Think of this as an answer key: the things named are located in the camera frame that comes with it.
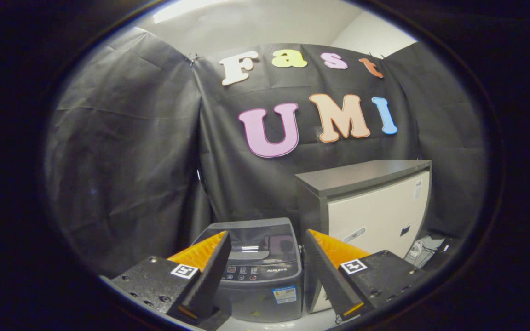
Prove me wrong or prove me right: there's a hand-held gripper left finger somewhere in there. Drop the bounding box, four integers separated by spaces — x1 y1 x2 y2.
101 230 232 326

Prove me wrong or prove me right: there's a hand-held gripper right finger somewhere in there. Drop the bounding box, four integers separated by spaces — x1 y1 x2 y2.
303 229 427 323

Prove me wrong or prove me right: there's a grey washing machine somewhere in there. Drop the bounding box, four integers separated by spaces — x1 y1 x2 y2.
191 217 305 323

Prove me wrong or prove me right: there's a black backdrop cloth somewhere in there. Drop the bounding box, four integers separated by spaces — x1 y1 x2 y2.
44 27 486 279

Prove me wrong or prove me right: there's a white cabinet with grey frame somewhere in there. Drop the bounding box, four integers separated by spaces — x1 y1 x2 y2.
295 160 432 314

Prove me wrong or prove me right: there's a bundle of white cables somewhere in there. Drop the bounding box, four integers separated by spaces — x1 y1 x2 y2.
405 235 446 268

